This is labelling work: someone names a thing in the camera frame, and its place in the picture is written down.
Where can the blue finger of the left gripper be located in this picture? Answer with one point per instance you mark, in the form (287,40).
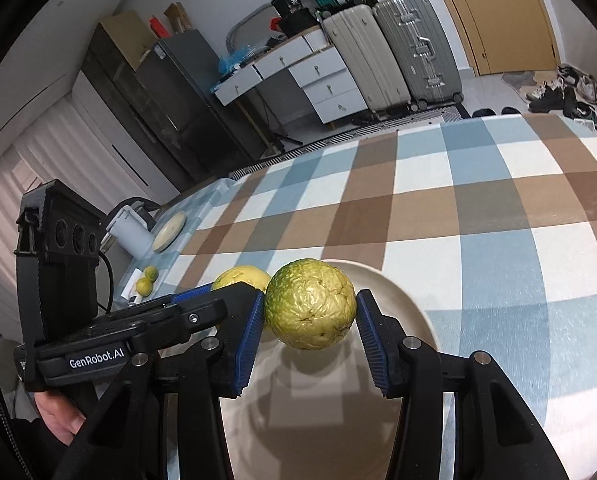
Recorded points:
(190,294)

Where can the wooden door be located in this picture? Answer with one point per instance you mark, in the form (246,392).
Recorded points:
(505,36)

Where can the black refrigerator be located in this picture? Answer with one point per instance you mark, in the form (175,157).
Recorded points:
(206,137)

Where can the large cream plate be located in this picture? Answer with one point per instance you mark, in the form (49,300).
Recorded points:
(310,415)

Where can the white drawer desk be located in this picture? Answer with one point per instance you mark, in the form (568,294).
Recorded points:
(316,67)

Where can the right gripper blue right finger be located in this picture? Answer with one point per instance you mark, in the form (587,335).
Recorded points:
(376,341)

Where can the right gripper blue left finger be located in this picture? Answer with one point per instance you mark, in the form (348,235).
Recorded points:
(251,326)

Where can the white cylindrical kettle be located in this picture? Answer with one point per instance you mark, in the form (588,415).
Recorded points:
(130,231)

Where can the silver suitcase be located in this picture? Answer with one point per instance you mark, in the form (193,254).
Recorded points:
(422,50)

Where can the yellow-green guava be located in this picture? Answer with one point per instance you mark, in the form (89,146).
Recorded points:
(310,304)
(250,275)

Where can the beige suitcase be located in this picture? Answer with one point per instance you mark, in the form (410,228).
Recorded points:
(368,57)

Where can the black camera mount box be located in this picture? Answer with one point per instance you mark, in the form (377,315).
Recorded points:
(57,255)

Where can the person's left hand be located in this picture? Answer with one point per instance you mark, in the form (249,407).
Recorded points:
(60,415)

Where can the small green citrus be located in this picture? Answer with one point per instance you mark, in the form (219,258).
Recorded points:
(144,287)
(151,273)

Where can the blue checkered side tablecloth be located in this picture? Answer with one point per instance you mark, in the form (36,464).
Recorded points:
(196,208)

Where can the small cream plate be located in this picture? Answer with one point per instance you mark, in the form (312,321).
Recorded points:
(169,232)

